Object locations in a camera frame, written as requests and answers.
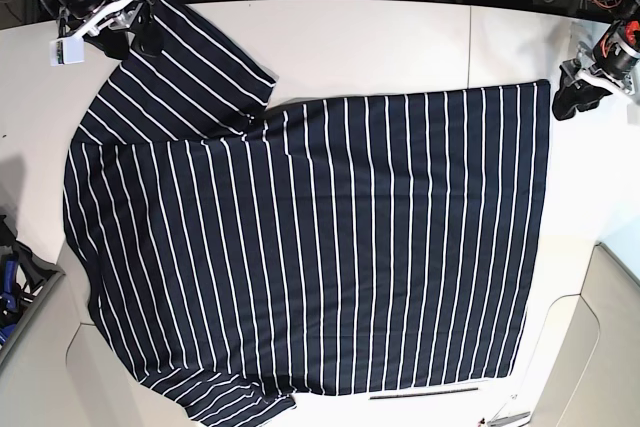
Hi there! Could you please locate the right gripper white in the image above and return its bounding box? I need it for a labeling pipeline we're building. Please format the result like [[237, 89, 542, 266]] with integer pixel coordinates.
[[59, 0, 164, 60]]

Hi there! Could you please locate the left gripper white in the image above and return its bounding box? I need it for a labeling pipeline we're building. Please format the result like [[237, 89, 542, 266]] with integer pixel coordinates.
[[552, 41, 639, 121]]

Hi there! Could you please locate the navy white striped T-shirt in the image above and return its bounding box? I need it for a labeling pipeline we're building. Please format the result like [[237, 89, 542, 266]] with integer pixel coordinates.
[[63, 0, 550, 426]]

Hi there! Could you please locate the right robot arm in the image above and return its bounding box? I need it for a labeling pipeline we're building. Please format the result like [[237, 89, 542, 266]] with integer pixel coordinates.
[[39, 0, 164, 66]]

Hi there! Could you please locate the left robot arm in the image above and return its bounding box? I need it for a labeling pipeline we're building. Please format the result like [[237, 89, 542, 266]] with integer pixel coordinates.
[[90, 0, 639, 132]]

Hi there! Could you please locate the bin with blue items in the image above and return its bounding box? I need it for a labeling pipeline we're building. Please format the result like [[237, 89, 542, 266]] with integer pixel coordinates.
[[1, 214, 64, 349]]

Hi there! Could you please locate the black ruler strip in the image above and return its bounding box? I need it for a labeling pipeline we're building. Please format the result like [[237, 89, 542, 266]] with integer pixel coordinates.
[[369, 387, 479, 401]]

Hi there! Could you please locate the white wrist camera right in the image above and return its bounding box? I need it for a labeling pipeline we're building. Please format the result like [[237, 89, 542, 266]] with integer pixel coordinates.
[[49, 37, 85, 66]]

